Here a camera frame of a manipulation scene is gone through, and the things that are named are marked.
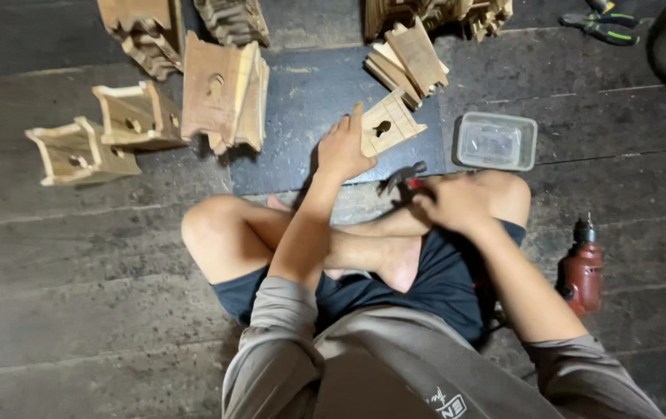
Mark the person's left hand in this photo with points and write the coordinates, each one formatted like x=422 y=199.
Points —
x=342 y=152

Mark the person's right hand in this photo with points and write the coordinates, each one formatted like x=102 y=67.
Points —
x=460 y=202

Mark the person's right fingers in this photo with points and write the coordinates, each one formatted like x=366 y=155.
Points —
x=426 y=201

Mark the wooden panel with keyhole cutout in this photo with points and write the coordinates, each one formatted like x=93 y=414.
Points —
x=391 y=125

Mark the person's right leg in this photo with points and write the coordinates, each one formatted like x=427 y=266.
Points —
x=510 y=195

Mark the person's leg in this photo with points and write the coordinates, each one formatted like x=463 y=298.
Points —
x=510 y=195
x=228 y=238

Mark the navy blue shorts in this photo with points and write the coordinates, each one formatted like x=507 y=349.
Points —
x=443 y=285

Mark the clear plastic container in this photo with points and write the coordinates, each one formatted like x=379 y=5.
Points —
x=496 y=141

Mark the stack of plain wooden panels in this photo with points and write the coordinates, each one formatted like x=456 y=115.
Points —
x=408 y=61

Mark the dark blue floor mat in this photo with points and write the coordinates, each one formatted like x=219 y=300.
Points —
x=309 y=116

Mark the red power drill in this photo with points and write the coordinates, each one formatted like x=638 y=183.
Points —
x=583 y=273

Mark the grey long-sleeved shirt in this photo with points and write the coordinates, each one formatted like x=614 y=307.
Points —
x=368 y=372

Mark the heap of wooden pieces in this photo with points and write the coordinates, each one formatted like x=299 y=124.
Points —
x=234 y=20
x=438 y=14
x=144 y=35

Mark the person's left leg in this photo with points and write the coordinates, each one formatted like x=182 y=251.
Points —
x=228 y=238

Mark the stack of keyhole wooden panels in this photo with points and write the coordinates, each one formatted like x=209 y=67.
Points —
x=222 y=93

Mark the green and black pliers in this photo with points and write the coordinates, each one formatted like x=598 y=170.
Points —
x=604 y=28

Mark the open wooden box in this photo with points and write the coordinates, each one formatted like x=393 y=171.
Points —
x=80 y=154
x=138 y=116

